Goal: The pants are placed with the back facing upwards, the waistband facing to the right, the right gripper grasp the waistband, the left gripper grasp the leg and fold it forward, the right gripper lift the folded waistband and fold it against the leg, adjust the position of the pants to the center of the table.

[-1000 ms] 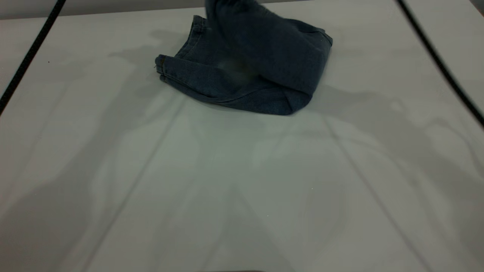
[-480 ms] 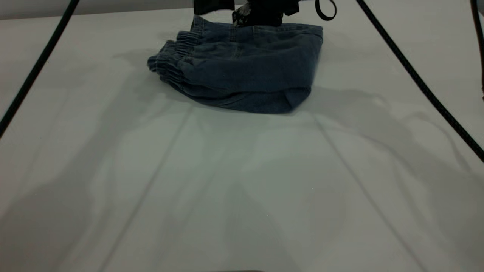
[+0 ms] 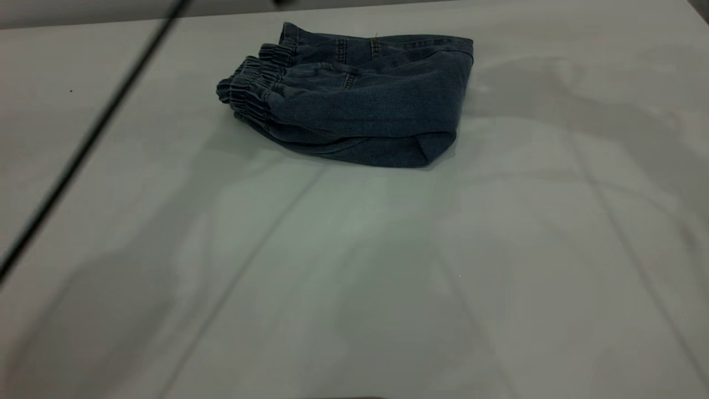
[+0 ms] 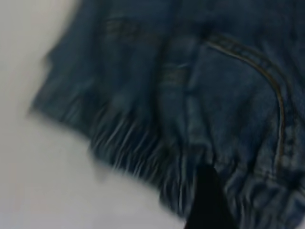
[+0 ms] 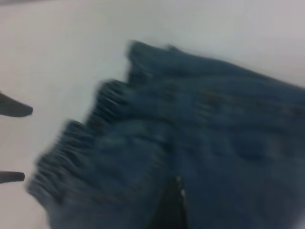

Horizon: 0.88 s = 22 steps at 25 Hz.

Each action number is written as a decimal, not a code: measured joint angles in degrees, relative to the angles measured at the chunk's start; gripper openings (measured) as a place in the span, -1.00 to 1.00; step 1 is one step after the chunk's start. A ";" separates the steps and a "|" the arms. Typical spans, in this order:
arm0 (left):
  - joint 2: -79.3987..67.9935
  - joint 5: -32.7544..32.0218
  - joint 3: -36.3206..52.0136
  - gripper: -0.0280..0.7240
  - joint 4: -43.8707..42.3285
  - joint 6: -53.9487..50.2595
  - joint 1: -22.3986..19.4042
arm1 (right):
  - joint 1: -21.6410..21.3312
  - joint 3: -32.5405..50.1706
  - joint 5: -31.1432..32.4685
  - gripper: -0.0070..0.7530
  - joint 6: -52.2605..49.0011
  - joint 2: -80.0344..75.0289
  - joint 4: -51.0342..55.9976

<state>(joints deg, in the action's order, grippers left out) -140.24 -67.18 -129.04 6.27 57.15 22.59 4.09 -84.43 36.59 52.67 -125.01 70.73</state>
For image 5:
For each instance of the blue denim jeans basketball print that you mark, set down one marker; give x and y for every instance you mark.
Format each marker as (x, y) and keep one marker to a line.
(190, 133)

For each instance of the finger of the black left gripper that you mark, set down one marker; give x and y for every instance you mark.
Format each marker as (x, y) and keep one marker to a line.
(12, 177)
(14, 108)

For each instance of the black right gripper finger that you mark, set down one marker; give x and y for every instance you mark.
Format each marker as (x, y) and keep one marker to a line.
(172, 210)

